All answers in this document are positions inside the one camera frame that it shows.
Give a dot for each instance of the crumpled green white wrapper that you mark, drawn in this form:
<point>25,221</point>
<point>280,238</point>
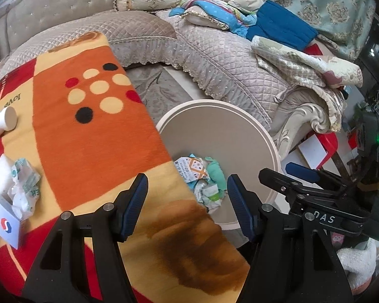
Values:
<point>25,189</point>

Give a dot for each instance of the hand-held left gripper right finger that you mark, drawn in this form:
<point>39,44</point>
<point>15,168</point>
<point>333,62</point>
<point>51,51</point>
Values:
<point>240,205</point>

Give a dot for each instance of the pink label pill bottle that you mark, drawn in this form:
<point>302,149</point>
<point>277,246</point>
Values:
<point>1,121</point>

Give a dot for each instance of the colourful folded blanket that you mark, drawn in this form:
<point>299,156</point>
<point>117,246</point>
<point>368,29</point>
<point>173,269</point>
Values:
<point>214,12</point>

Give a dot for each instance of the beige round bin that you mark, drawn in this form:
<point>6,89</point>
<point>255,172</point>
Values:
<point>227,132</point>

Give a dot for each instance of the white fluffy cloth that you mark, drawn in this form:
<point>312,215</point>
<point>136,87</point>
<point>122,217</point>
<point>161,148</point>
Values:
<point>357,262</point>

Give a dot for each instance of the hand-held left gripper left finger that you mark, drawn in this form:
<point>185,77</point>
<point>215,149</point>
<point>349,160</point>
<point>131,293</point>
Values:
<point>135,202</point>

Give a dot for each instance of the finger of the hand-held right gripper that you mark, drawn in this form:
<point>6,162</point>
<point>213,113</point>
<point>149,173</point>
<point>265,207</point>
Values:
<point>300,169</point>
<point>341,208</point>

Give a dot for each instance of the white green printed pack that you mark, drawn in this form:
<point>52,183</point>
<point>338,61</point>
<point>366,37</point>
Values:
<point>211,197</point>

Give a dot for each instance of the floral quilted cover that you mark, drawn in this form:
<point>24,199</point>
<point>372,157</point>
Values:
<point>303,64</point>

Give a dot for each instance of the white box with round logo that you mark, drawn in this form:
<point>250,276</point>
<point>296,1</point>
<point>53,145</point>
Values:
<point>3,227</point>

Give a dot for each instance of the red plastic stool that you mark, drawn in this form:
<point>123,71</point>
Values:
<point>330,143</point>

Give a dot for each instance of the blue cloth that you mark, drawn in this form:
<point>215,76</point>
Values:
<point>281,25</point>

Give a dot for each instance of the orange lattice wrapper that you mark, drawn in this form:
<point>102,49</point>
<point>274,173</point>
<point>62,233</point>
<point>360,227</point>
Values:
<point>191,169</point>

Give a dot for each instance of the beige quilted sofa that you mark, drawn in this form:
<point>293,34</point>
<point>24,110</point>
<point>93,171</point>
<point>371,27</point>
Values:
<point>224,63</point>

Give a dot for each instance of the orange red printed blanket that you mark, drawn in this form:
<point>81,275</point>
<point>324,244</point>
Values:
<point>91,151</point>

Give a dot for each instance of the beige crumpled clothes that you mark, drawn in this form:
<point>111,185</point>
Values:
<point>243,0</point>

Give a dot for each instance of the grey patterned rug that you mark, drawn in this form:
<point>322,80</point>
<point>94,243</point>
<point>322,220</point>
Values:
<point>158,91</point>

